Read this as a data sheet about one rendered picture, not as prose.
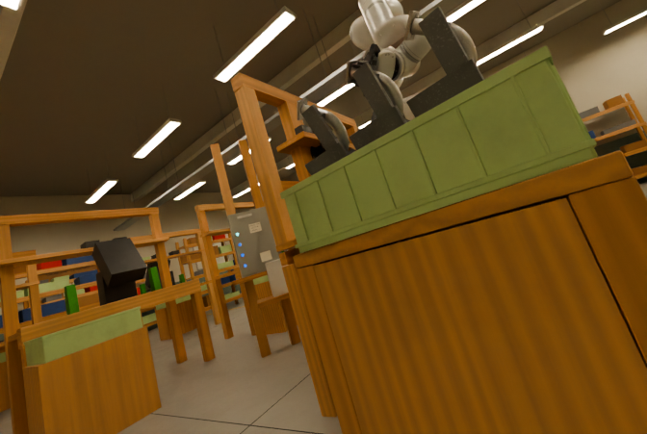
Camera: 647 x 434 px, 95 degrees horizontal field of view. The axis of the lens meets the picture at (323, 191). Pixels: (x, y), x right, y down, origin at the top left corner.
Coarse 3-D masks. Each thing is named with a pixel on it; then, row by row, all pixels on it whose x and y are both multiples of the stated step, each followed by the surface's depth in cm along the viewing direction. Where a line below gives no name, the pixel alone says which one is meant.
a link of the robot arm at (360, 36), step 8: (360, 16) 122; (352, 24) 123; (360, 24) 121; (352, 32) 123; (360, 32) 121; (368, 32) 121; (352, 40) 126; (360, 40) 122; (368, 40) 122; (360, 48) 128; (368, 48) 123; (384, 48) 122; (392, 48) 123; (400, 80) 125
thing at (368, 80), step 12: (360, 72) 68; (372, 72) 67; (360, 84) 69; (372, 84) 68; (372, 96) 69; (384, 96) 67; (372, 108) 70; (384, 108) 68; (396, 108) 67; (384, 120) 69; (396, 120) 68; (360, 132) 74; (372, 132) 73; (384, 132) 71; (360, 144) 76
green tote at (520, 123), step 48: (480, 96) 48; (528, 96) 44; (384, 144) 59; (432, 144) 53; (480, 144) 48; (528, 144) 44; (576, 144) 40; (288, 192) 78; (336, 192) 68; (384, 192) 60; (432, 192) 54; (480, 192) 48; (336, 240) 69
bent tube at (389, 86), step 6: (354, 60) 74; (348, 66) 72; (348, 72) 73; (378, 72) 70; (348, 78) 74; (384, 78) 69; (390, 78) 70; (348, 84) 75; (384, 84) 69; (390, 84) 69; (390, 90) 69; (396, 90) 69; (390, 96) 70; (396, 96) 69; (396, 102) 69; (402, 102) 70; (402, 108) 70; (402, 114) 71
